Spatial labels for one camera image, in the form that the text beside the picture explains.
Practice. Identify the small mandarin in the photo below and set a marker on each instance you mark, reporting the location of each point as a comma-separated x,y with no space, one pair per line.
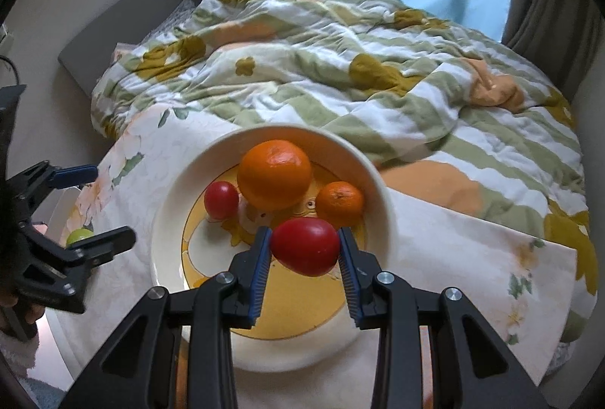
340,204

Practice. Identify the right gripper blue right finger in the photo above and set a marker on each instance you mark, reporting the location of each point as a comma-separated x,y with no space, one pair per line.
357,271

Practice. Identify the green apple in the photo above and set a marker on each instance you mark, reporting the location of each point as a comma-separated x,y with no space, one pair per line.
78,235

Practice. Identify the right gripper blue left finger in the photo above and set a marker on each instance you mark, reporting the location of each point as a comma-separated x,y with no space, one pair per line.
251,270

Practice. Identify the cream yellow fruit bowl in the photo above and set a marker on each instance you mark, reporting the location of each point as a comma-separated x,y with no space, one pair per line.
278,214

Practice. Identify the large orange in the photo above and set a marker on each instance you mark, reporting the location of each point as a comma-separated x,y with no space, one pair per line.
274,175

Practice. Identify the red cherry tomato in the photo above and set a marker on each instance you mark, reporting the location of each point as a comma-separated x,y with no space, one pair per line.
221,200

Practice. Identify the right brown curtain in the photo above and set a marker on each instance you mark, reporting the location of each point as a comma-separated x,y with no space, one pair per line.
560,37

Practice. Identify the grey headboard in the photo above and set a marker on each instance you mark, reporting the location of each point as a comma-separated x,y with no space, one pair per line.
88,54

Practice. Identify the floral white tablecloth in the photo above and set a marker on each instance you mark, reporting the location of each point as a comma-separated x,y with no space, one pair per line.
521,284

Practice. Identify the large red tomato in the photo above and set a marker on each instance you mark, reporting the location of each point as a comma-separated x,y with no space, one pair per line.
307,246

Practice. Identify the green striped floral duvet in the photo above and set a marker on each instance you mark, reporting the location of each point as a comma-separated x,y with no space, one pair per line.
446,113

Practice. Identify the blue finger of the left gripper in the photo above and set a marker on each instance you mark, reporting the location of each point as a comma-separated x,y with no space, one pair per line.
100,249
75,176

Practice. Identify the person's left hand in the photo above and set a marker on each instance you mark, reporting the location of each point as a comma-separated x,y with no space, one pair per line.
31,312

